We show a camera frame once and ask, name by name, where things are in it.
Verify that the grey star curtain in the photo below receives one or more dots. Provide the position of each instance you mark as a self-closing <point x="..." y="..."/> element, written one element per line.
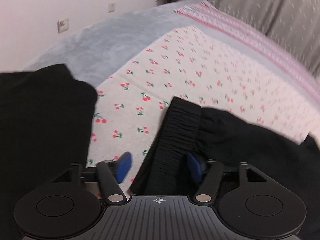
<point x="292" y="24"/>

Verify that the black pants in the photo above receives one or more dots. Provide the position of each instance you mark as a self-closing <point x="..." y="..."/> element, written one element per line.
<point x="210" y="133"/>

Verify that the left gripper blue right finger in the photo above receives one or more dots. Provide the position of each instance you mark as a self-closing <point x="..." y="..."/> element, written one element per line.
<point x="195" y="164"/>

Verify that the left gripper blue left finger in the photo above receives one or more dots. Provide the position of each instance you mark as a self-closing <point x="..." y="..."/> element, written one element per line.
<point x="123" y="165"/>

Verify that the white wall socket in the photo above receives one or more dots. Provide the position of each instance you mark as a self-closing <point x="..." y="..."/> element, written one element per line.
<point x="62" y="25"/>

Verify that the pink striped blanket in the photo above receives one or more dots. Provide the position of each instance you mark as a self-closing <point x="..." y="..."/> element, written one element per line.
<point x="208" y="15"/>

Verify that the white wall switch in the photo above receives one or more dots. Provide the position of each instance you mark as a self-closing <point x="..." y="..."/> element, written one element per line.
<point x="111" y="7"/>

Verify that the cherry print bed sheet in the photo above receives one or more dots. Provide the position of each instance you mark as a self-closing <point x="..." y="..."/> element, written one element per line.
<point x="191" y="65"/>

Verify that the folded black garment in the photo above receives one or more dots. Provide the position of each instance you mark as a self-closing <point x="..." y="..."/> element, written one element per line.
<point x="46" y="125"/>

